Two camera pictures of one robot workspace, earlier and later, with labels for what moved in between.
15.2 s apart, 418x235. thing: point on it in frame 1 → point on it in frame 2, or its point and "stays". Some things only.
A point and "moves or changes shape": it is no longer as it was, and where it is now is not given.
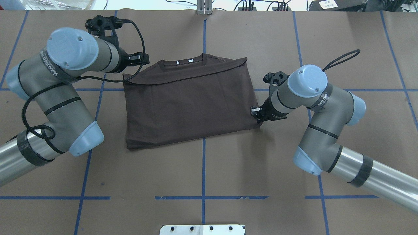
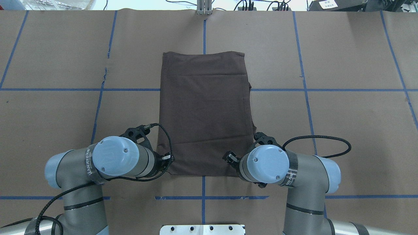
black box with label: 338,5 stays
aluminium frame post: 204,7 stays
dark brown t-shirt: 187,97 moves or changes shape
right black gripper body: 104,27 → 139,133
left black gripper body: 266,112 → 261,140
